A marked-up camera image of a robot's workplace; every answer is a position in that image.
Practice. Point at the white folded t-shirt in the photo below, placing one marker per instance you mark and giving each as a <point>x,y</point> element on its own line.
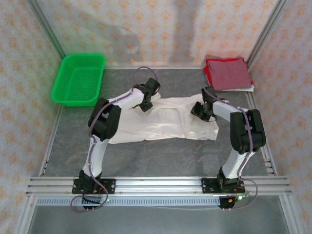
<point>243,89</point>

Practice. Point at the green plastic basket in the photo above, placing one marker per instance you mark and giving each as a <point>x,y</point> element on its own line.
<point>78,83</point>

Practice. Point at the small circuit board with LED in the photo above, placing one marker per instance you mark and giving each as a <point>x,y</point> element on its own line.
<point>240,197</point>

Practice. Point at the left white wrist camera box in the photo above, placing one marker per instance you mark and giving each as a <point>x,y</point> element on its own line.
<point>156,96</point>

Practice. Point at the aluminium frame leg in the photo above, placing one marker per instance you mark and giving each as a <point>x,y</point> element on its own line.
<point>291,217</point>
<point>24,217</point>

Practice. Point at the white t-shirt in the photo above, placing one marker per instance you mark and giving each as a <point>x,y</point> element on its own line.
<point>165,122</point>
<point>243,89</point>

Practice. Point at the aluminium frame post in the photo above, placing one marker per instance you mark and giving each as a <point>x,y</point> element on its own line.
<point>268,29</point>
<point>46,29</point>

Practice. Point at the maroon folded t-shirt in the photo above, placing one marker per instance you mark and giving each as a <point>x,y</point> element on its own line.
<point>229,73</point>

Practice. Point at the aluminium mounting rail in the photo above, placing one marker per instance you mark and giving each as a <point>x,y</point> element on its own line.
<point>158,185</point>

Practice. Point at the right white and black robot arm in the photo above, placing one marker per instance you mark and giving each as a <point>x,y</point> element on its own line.
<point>248,136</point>

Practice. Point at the red folded t-shirt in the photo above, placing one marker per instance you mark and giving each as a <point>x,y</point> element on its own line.
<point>207,68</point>

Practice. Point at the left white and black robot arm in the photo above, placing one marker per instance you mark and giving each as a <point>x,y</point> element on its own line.
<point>104,119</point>

